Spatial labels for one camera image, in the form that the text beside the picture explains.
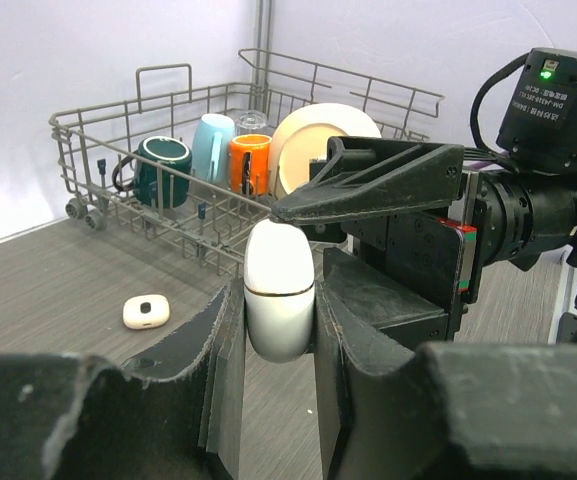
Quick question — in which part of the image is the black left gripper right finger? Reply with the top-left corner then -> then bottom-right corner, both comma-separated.
313,248 -> 577,479

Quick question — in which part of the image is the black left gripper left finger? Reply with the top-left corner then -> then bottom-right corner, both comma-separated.
0,280 -> 246,479

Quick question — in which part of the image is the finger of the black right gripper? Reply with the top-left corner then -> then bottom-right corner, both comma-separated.
271,136 -> 464,225
301,223 -> 347,244

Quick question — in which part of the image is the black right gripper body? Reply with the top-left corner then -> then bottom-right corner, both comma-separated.
345,169 -> 484,346

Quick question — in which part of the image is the white charging case gold trim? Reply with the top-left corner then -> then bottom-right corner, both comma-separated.
244,219 -> 315,363

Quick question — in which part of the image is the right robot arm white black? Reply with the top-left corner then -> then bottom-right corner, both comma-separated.
272,48 -> 577,349

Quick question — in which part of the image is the beige charging case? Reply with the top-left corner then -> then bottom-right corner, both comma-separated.
122,294 -> 170,330

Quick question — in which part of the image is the beige plate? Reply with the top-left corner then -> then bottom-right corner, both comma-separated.
268,103 -> 381,199

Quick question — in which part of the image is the orange mug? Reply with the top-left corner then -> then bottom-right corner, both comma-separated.
229,134 -> 272,196

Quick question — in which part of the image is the clear glass cup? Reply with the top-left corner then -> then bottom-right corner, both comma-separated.
235,110 -> 268,136

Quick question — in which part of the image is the light blue mug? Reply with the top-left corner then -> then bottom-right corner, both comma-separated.
192,113 -> 236,184

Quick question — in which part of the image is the dark green mug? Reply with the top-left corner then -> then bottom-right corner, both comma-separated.
112,136 -> 192,209

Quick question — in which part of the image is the grey wire dish rack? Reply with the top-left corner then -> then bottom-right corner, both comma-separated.
49,48 -> 443,274

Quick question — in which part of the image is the aluminium frame rail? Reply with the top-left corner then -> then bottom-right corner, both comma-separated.
253,0 -> 274,111

